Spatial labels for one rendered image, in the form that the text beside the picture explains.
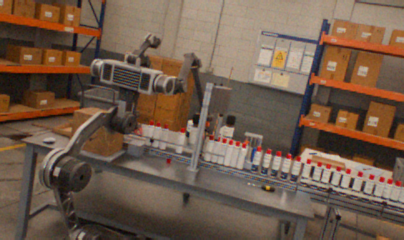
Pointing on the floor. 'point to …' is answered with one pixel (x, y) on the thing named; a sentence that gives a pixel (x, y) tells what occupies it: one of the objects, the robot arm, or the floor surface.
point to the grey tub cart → (98, 97)
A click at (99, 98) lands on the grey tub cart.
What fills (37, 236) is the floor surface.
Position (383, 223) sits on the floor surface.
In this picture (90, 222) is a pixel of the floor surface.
